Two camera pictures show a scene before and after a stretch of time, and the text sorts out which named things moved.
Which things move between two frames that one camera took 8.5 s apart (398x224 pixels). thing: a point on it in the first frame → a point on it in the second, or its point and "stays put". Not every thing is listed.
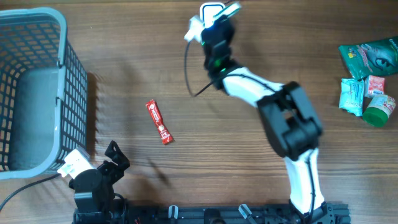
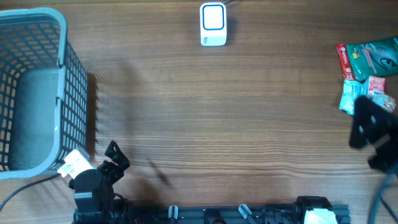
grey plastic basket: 43,93 stays put
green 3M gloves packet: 376,58 stays put
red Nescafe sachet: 166,137 → 345,61
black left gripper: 115,173 stays put
